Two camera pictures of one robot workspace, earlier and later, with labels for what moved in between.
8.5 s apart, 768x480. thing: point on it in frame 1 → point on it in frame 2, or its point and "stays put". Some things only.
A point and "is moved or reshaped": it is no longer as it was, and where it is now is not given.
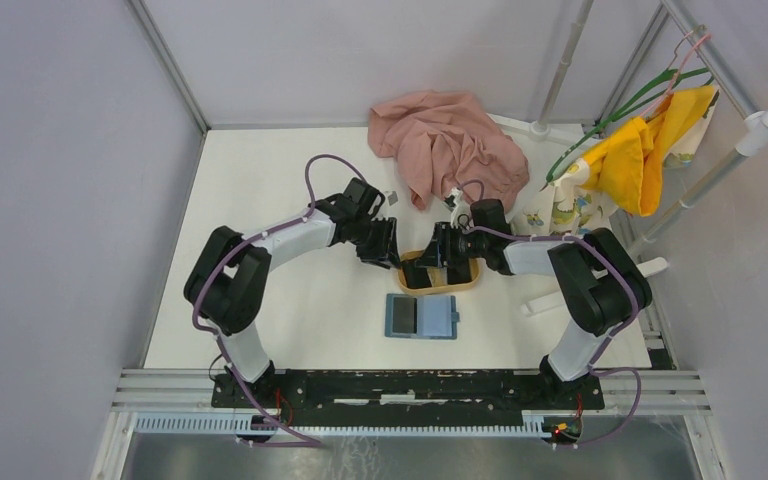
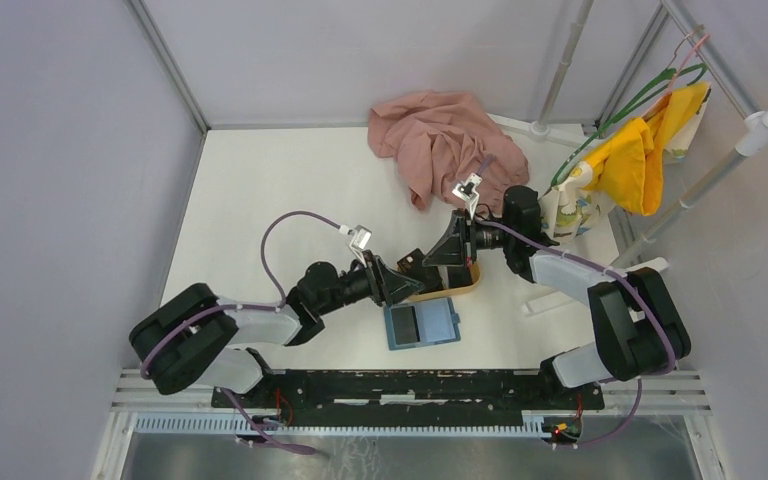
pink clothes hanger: (672, 82) stays put
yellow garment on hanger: (627, 168) stays put
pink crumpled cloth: (441, 139) stays put
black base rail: (406, 398) stays put
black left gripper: (386, 252) → (385, 285)
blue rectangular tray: (421, 316) is moved or reshaped
